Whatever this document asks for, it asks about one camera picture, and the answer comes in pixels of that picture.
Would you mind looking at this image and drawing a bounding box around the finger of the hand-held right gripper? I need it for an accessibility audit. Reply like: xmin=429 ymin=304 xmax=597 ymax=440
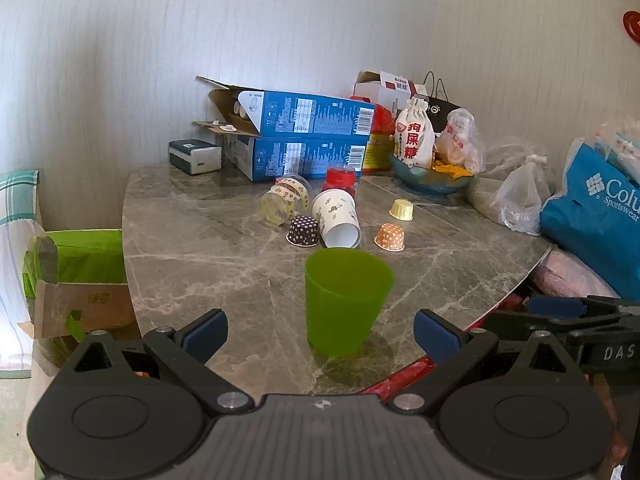
xmin=481 ymin=311 xmax=576 ymax=347
xmin=526 ymin=295 xmax=640 ymax=322

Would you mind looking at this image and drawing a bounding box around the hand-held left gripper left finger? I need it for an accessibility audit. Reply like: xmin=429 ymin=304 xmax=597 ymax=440
xmin=59 ymin=308 xmax=254 ymax=416

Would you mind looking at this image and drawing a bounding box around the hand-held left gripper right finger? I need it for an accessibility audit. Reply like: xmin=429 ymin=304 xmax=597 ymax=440
xmin=387 ymin=309 xmax=584 ymax=415

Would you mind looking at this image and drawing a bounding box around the green plastic cup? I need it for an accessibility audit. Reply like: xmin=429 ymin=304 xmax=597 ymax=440
xmin=305 ymin=248 xmax=396 ymax=359

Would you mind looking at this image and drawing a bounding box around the orange polka dot cupcake cup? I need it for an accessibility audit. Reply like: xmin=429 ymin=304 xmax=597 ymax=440
xmin=373 ymin=222 xmax=407 ymax=252

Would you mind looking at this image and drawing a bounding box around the yellow cupcake cup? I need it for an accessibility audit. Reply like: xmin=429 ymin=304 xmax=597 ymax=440
xmin=389 ymin=198 xmax=416 ymax=222

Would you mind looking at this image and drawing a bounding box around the dark polka dot cupcake cup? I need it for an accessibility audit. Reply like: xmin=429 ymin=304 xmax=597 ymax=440
xmin=286 ymin=214 xmax=321 ymax=248

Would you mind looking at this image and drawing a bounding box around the white floral paper cup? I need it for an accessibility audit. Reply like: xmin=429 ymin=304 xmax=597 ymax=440
xmin=311 ymin=188 xmax=362 ymax=250

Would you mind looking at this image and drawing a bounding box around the clear plastic cup yellow band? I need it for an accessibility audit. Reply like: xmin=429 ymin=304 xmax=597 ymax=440
xmin=259 ymin=173 xmax=314 ymax=226

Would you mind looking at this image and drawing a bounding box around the person's right hand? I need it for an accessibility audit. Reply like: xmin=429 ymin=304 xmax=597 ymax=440
xmin=582 ymin=373 xmax=630 ymax=467

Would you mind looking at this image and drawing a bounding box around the pink plastic bag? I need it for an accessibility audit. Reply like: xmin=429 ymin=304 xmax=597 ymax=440
xmin=529 ymin=249 xmax=622 ymax=302

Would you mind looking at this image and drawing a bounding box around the red plastic packet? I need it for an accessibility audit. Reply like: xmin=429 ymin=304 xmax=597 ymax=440
xmin=359 ymin=357 xmax=437 ymax=397

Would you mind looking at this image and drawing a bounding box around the blue shopping bag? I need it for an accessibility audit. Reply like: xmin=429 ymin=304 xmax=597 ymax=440
xmin=538 ymin=139 xmax=640 ymax=302

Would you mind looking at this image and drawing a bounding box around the brown cardboard box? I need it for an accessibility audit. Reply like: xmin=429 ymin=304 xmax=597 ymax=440
xmin=19 ymin=280 xmax=142 ymax=342

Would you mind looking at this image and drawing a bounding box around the tied clear plastic bag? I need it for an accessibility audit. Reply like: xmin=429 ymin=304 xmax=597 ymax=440
xmin=469 ymin=139 xmax=557 ymax=236

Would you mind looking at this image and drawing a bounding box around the green bin liner bag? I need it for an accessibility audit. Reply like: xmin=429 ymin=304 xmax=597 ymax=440
xmin=22 ymin=228 xmax=127 ymax=287

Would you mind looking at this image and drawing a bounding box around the blue ceramic bowl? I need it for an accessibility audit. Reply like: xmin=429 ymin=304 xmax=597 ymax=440
xmin=388 ymin=152 xmax=475 ymax=196

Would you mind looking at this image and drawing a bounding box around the dark green tissue box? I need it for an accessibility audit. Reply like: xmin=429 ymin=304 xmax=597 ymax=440
xmin=168 ymin=138 xmax=223 ymax=176

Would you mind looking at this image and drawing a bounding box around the red lid jar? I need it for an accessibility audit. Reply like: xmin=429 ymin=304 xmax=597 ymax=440
xmin=321 ymin=165 xmax=359 ymax=201

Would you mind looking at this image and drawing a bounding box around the clear plastic snack bag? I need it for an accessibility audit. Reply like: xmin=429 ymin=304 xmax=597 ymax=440
xmin=432 ymin=107 xmax=487 ymax=176

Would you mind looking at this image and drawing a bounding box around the red tin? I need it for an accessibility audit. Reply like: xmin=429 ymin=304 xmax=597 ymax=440
xmin=349 ymin=94 xmax=397 ymax=174

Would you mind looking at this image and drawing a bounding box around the closed blue cardboard box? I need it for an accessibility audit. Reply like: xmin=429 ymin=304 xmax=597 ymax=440
xmin=192 ymin=120 xmax=372 ymax=183

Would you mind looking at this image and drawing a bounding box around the black paper bag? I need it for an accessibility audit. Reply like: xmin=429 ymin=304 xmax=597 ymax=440
xmin=410 ymin=71 xmax=464 ymax=134

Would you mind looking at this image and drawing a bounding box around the plaid cloth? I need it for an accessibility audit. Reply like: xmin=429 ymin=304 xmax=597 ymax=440
xmin=0 ymin=169 xmax=42 ymax=382

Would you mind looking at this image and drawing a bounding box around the open blue cardboard box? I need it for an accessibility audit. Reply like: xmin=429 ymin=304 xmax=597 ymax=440
xmin=196 ymin=75 xmax=376 ymax=139

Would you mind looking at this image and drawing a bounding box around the white red carton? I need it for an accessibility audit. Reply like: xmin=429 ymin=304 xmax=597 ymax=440
xmin=353 ymin=70 xmax=429 ymax=112

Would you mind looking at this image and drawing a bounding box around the white cloth drawstring bag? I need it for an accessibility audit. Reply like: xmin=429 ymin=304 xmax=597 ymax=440
xmin=392 ymin=95 xmax=436 ymax=170

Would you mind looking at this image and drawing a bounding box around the red wall ornament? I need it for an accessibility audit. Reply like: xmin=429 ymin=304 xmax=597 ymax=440
xmin=622 ymin=9 xmax=640 ymax=45

